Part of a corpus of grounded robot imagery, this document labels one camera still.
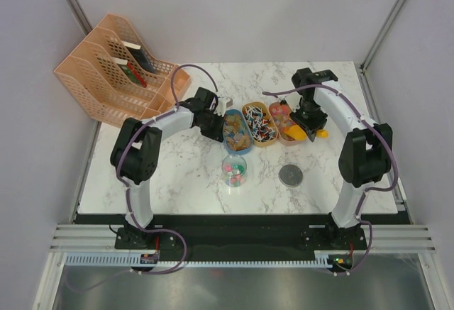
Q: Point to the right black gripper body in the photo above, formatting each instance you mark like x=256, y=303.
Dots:
x=310, y=116

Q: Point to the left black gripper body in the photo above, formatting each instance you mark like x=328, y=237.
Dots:
x=212, y=125

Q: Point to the yellow plastic scoop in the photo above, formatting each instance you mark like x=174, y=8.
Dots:
x=297, y=133

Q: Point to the pink gummy tray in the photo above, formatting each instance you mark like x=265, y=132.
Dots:
x=280, y=114

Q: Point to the blue candy tray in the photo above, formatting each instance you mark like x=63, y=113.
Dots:
x=237, y=137

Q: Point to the tan lollipop tray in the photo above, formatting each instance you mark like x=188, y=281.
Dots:
x=260, y=123

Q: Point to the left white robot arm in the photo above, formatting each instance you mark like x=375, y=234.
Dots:
x=136, y=153

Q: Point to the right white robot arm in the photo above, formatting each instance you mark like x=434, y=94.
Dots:
x=365, y=155

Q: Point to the clear glass jar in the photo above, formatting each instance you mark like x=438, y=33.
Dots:
x=234, y=170

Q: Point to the peach desk organizer tray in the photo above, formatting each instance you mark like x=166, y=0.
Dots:
x=174, y=87

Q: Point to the grey metal jar lid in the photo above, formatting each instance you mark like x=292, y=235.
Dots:
x=290, y=175

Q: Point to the peach file organizer rack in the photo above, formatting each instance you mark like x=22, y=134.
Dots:
x=111, y=73

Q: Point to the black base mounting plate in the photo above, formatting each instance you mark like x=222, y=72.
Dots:
x=238, y=238

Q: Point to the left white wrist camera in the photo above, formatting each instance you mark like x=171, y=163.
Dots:
x=223, y=104

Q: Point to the white slotted cable duct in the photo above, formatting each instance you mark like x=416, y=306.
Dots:
x=79, y=259

